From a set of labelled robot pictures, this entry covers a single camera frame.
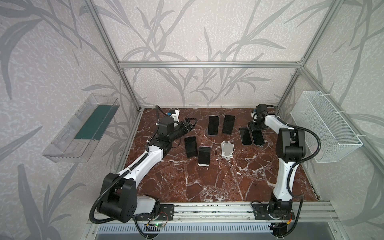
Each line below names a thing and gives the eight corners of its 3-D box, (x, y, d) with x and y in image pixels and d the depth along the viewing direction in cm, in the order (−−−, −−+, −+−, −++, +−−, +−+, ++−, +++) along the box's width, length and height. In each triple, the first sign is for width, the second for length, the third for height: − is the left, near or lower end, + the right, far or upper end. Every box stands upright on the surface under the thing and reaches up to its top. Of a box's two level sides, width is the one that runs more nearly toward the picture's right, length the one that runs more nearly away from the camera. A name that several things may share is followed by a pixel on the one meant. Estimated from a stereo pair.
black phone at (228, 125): (221, 133, 108) (224, 119, 96) (222, 127, 111) (224, 114, 99) (231, 134, 107) (235, 121, 95) (231, 129, 110) (235, 115, 98)
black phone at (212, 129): (207, 136, 106) (207, 122, 93) (208, 129, 110) (209, 114, 98) (217, 137, 105) (219, 123, 93) (217, 130, 109) (219, 115, 97)
